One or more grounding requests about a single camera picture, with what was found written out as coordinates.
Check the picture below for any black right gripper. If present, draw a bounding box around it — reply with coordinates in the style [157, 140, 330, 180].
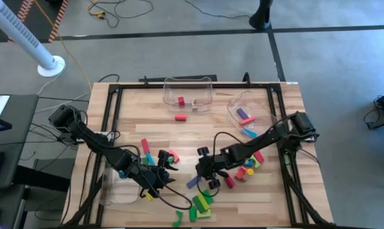
[195, 146, 231, 190]

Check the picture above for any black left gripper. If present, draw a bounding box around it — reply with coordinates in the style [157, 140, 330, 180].
[137, 150, 179, 198]

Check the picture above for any purple block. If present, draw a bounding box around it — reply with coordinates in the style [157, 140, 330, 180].
[236, 108, 250, 121]
[186, 175, 202, 189]

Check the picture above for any red arch block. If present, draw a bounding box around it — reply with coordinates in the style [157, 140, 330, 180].
[168, 149, 181, 164]

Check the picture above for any lime green plank block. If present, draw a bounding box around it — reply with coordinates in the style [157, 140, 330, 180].
[196, 192, 211, 211]

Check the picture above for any blue cylinder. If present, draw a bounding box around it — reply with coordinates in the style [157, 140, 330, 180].
[242, 128, 258, 139]

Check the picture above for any thin red plank block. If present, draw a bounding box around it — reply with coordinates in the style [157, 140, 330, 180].
[239, 116, 257, 126]

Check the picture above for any clear plastic bin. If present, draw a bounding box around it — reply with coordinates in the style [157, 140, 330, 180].
[226, 91, 277, 143]
[98, 144, 142, 204]
[162, 76, 213, 113]

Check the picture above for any black mounting bar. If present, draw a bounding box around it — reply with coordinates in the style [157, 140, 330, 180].
[138, 74, 218, 84]

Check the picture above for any dark grey side desk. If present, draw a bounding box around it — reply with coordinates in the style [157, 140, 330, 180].
[0, 94, 40, 190]

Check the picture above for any black stand base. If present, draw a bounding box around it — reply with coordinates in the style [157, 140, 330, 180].
[249, 0, 274, 31]

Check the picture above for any black orange-striped floor mat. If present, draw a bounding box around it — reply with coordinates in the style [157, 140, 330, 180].
[0, 0, 69, 44]

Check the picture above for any white tower fan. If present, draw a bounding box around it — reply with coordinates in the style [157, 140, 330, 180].
[0, 0, 66, 78]

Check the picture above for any black table cable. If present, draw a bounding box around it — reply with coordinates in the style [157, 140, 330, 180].
[98, 74, 120, 84]

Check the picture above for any black floor cable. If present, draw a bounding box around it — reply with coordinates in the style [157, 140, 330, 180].
[88, 0, 154, 29]
[184, 0, 253, 20]

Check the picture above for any yellow floor cable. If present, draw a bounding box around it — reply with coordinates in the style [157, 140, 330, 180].
[34, 0, 93, 92]

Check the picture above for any yellow plug cable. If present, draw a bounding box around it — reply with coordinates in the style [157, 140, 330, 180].
[86, 0, 106, 20]

